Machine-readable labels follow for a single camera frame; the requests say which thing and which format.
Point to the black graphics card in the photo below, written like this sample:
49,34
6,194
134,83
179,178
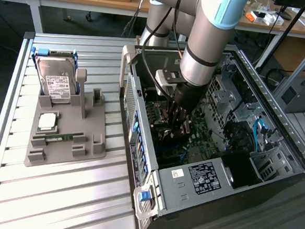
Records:
166,136

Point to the CPU socket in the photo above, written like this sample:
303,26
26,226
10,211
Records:
164,112

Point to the gray computer tower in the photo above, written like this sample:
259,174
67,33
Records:
300,96

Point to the metal drive cage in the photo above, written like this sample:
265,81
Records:
226,104

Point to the green motherboard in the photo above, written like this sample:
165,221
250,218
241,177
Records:
203,131

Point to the small orange box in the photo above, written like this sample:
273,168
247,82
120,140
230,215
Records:
251,16

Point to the open black PC case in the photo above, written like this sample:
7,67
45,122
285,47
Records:
240,204

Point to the silver chipset heatsink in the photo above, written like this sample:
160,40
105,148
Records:
198,154

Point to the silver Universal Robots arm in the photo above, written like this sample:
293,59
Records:
205,37

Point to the black RAM slots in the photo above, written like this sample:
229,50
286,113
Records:
158,126

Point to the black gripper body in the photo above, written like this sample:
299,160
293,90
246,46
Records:
189,96

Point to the gray parts rack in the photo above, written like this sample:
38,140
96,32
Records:
69,121

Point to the hard disk in blue caddy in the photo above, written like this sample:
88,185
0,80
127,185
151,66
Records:
56,73

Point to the black slanted pole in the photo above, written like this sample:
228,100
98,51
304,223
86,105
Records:
283,37

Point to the white flat box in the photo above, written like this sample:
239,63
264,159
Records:
273,20

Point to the silver CPU chip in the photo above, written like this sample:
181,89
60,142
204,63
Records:
47,121

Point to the gray disk bay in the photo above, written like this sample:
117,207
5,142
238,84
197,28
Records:
277,160

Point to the black plastic shroud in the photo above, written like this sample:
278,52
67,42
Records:
240,170

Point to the gray power supply unit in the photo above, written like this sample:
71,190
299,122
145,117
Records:
178,189

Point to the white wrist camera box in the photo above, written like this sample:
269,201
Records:
161,79

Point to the black monitor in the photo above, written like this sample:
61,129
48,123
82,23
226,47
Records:
291,1

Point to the green RAM stick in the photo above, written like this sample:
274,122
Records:
61,137

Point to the blue case latch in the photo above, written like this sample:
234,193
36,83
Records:
144,196

